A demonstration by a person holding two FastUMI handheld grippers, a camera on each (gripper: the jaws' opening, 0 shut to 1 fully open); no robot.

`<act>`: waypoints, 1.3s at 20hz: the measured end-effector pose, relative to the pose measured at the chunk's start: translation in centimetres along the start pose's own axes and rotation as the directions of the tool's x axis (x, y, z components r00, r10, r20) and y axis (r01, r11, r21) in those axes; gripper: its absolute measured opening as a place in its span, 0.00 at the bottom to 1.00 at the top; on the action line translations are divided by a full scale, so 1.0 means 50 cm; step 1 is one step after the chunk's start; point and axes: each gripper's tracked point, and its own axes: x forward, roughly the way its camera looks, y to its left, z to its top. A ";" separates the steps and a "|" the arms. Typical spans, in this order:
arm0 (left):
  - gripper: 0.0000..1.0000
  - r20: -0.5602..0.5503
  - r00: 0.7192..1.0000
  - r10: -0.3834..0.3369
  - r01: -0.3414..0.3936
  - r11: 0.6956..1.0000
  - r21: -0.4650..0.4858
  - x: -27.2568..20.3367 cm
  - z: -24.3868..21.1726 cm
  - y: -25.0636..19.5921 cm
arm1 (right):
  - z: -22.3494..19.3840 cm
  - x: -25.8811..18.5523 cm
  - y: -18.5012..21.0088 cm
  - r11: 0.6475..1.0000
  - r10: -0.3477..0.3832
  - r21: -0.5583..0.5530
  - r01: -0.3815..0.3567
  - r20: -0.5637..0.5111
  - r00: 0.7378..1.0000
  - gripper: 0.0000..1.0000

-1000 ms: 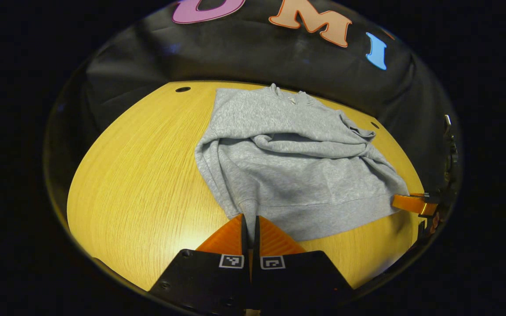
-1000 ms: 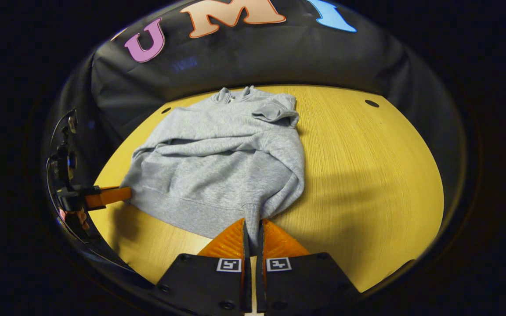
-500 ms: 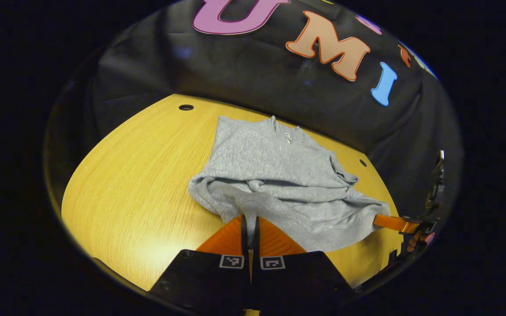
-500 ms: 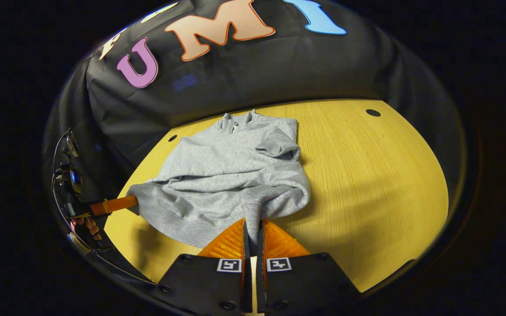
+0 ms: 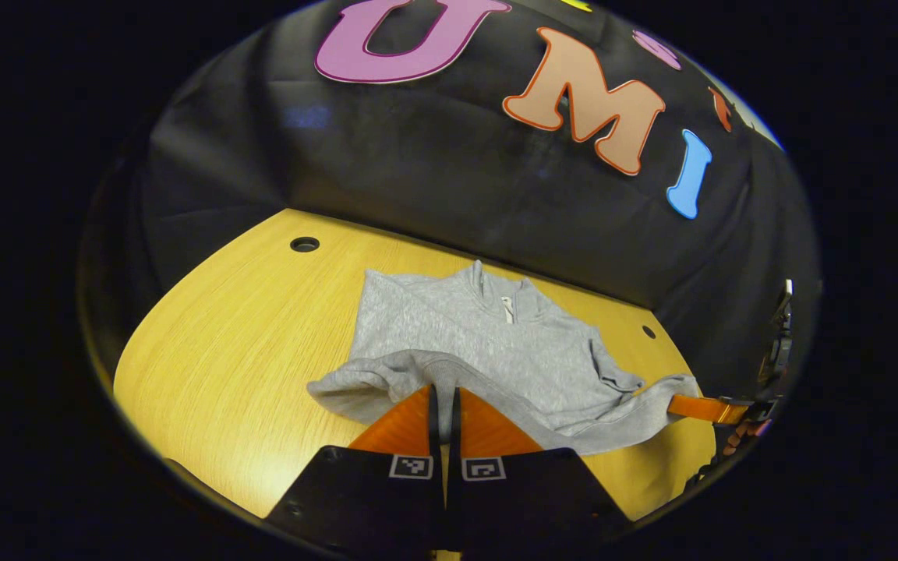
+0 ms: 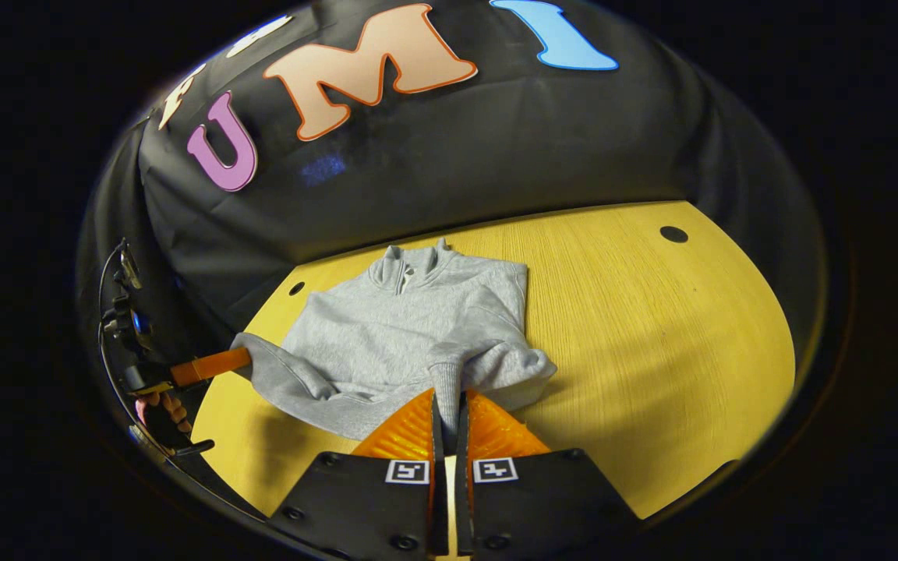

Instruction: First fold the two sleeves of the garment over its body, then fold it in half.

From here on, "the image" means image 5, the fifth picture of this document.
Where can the grey zip-neck sweatshirt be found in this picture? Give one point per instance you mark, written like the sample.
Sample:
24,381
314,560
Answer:
480,343

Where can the black backdrop cloth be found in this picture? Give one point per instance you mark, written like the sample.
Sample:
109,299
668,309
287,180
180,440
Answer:
418,156

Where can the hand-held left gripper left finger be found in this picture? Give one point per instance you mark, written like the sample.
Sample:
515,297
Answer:
387,499

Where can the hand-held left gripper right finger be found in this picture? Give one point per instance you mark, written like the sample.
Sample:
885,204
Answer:
519,499

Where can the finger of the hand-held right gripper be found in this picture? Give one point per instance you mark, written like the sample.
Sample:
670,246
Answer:
702,408

